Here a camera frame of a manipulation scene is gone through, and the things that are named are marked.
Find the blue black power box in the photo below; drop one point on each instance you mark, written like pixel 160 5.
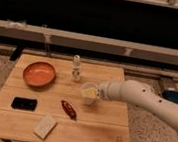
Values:
pixel 170 94

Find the clear plastic bottle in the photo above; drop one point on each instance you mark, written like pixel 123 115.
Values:
pixel 76 68

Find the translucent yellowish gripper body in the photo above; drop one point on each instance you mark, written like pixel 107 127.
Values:
pixel 89 92

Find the black rectangular phone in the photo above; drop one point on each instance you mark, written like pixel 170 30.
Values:
pixel 24 103

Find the wooden horizontal rail beam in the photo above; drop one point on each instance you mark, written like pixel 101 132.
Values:
pixel 88 38

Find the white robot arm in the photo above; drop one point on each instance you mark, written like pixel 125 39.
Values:
pixel 136 93

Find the orange ceramic bowl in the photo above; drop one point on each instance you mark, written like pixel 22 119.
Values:
pixel 39 74

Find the beige rectangular sponge block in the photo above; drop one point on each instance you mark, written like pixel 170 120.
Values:
pixel 45 126

